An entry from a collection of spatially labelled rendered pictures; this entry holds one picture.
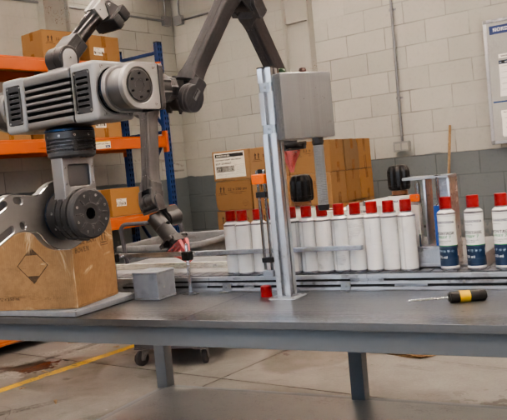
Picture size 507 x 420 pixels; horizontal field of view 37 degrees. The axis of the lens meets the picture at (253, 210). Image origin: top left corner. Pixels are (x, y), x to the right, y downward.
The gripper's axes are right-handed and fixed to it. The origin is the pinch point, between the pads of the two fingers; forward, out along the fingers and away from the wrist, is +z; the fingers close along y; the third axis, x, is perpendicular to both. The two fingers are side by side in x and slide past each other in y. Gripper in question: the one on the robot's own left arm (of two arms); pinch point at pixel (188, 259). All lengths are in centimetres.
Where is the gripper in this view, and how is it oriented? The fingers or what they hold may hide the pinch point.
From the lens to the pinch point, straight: 253.8
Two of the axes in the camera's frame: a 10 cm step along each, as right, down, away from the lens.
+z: 6.2, 7.4, -2.6
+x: -6.2, 6.7, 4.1
